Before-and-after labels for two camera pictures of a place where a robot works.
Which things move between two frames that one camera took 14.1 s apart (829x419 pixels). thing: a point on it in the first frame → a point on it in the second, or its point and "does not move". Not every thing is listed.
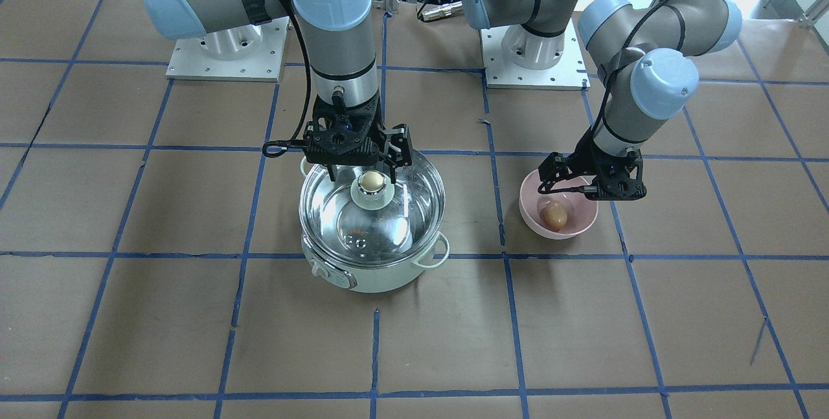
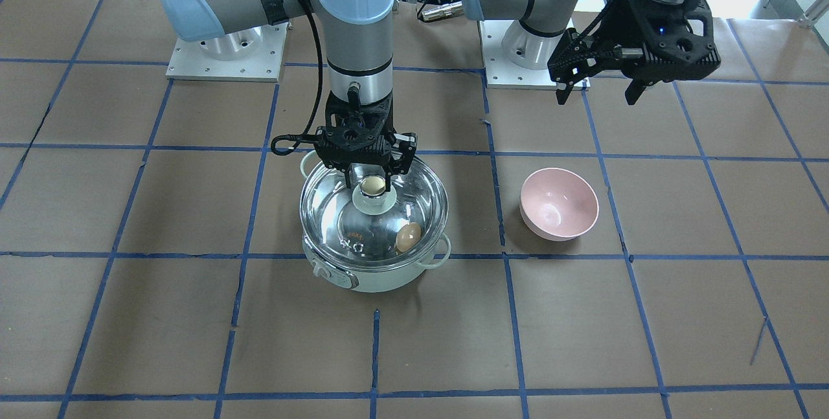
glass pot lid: [360, 220] does not move
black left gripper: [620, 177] → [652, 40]
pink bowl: [557, 215] does not move
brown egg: [554, 215] → [407, 236]
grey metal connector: [442, 11] does not move
